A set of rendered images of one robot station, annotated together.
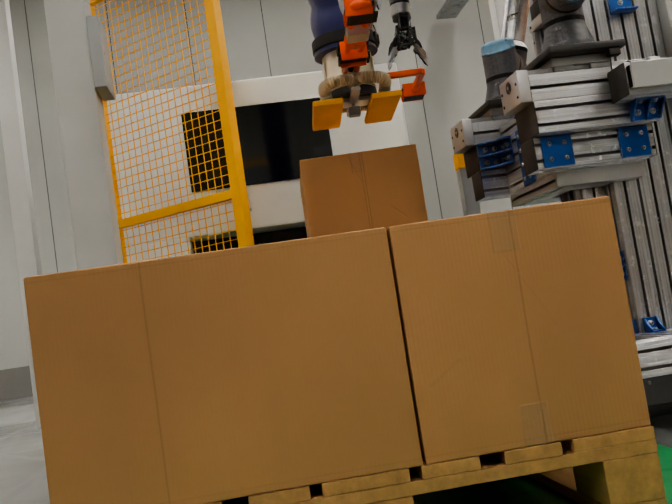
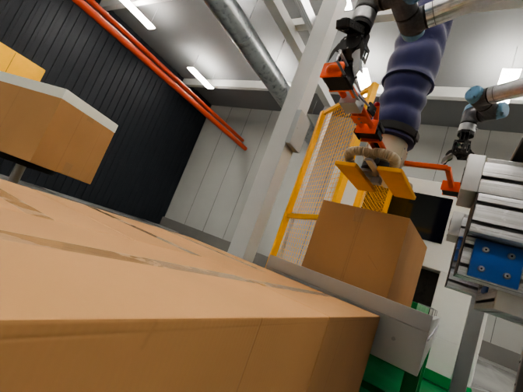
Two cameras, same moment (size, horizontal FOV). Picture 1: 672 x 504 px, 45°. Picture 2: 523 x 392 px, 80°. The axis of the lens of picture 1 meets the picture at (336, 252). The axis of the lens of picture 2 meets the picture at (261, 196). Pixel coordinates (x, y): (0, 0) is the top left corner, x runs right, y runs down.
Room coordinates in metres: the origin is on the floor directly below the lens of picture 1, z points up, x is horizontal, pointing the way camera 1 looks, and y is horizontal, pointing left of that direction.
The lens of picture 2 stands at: (1.36, -0.68, 0.63)
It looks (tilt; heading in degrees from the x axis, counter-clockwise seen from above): 9 degrees up; 41
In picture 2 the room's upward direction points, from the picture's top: 20 degrees clockwise
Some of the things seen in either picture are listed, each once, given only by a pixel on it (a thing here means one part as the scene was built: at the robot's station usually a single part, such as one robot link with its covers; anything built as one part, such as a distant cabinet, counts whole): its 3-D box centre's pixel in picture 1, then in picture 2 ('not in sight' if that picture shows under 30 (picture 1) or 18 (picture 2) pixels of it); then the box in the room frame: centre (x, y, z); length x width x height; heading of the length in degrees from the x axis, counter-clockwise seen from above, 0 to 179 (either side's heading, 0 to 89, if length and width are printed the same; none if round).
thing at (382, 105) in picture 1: (381, 103); (398, 180); (2.71, -0.23, 1.11); 0.34 x 0.10 x 0.05; 2
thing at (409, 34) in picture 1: (404, 31); (462, 144); (2.98, -0.38, 1.44); 0.09 x 0.08 x 0.12; 4
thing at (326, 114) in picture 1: (326, 111); (357, 174); (2.70, -0.04, 1.11); 0.34 x 0.10 x 0.05; 2
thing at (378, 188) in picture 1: (360, 221); (367, 261); (2.98, -0.11, 0.75); 0.60 x 0.40 x 0.40; 3
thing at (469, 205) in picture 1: (482, 272); (466, 352); (3.26, -0.57, 0.50); 0.07 x 0.07 x 1.00; 7
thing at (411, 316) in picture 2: not in sight; (338, 287); (2.63, -0.14, 0.58); 0.70 x 0.03 x 0.06; 97
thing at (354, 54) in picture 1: (353, 53); (369, 131); (2.45, -0.15, 1.21); 0.10 x 0.08 x 0.06; 92
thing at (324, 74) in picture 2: (357, 11); (337, 77); (2.10, -0.15, 1.21); 0.08 x 0.07 x 0.05; 2
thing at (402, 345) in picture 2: not in sight; (329, 312); (2.63, -0.14, 0.47); 0.70 x 0.03 x 0.15; 97
